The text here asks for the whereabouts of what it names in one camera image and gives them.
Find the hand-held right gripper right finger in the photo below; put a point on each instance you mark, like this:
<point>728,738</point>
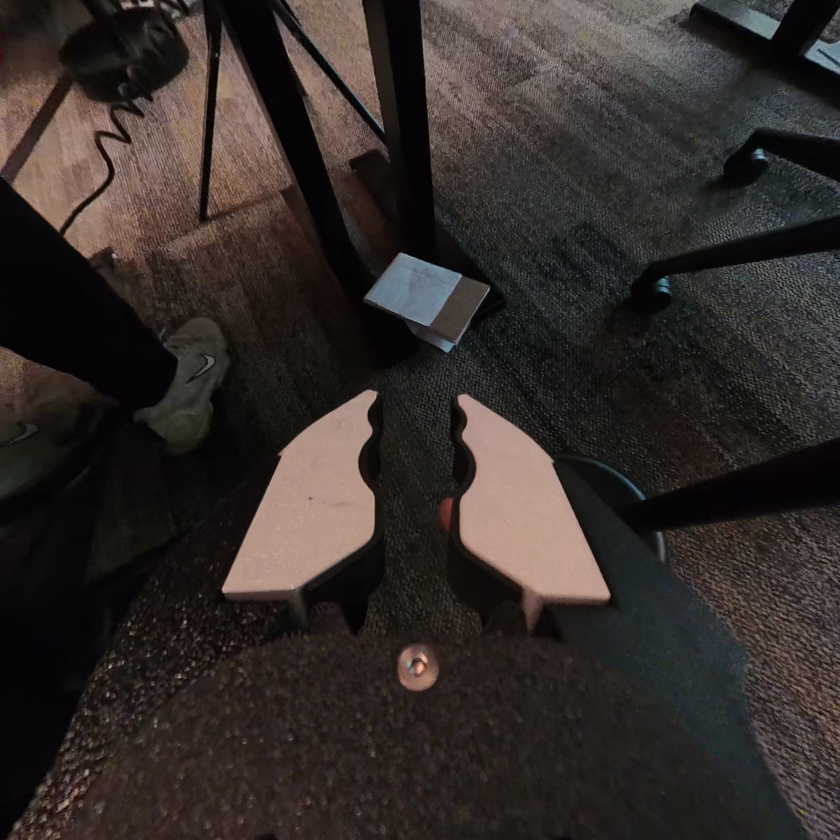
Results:
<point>525,518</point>

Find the black desk leg frame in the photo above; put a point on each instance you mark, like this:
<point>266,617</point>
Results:
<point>289,164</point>

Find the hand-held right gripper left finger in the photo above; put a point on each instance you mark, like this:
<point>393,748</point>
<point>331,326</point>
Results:
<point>308,505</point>

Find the white box on floor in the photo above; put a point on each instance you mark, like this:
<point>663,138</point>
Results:
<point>420,295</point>

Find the black round bag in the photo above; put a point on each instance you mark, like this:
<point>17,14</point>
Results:
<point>121,56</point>

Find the person's right hand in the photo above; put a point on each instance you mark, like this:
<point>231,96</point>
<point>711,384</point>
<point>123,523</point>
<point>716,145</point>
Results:
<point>445,513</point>

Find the black desk foot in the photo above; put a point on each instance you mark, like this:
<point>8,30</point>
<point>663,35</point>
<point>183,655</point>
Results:
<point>768,29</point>

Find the person's grey sneaker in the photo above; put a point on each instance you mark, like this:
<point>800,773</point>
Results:
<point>190,387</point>
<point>19,453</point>

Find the black tripod stand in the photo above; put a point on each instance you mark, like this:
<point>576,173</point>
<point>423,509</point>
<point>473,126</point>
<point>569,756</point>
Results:
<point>208,98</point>

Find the person's leg black trousers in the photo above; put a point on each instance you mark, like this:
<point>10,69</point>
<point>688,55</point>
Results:
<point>72,308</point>

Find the black chair star base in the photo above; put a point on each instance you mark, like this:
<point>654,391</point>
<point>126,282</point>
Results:
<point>741,492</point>
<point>741,257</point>

